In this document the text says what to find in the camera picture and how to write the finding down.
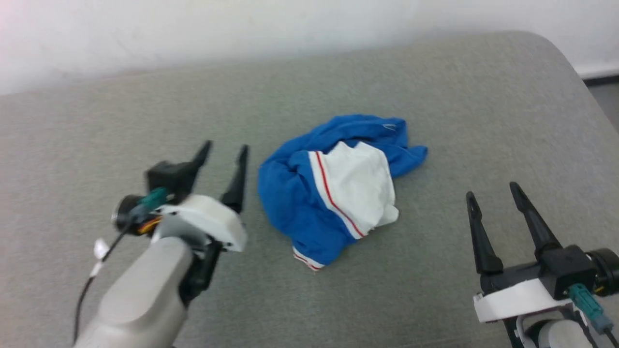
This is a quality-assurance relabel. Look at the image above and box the blue white garment red stripe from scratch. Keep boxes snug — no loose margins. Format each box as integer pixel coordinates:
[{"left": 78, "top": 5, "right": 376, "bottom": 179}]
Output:
[{"left": 257, "top": 114, "right": 429, "bottom": 272}]

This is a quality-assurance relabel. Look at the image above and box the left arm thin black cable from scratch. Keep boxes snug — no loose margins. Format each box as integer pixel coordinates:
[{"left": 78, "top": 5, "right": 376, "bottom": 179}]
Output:
[{"left": 73, "top": 188, "right": 170, "bottom": 345}]

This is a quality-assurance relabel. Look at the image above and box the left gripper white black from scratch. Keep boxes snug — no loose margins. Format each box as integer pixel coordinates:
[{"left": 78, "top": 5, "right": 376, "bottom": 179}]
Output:
[{"left": 113, "top": 140, "right": 250, "bottom": 306}]

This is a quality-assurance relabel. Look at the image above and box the dark wall baseboard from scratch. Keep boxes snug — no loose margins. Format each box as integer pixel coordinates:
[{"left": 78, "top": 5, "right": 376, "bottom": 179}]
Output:
[{"left": 578, "top": 72, "right": 619, "bottom": 88}]

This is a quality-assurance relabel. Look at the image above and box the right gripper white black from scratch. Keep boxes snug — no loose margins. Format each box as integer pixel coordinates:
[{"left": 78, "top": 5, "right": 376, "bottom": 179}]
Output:
[{"left": 465, "top": 181, "right": 619, "bottom": 324}]

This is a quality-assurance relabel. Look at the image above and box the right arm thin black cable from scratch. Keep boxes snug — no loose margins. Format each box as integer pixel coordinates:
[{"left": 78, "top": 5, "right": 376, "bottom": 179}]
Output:
[{"left": 568, "top": 284, "right": 619, "bottom": 348}]

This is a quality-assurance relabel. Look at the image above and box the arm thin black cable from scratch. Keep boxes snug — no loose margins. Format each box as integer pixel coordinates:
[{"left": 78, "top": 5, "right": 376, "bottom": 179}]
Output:
[
  {"left": 568, "top": 284, "right": 619, "bottom": 348},
  {"left": 73, "top": 188, "right": 170, "bottom": 345}
]

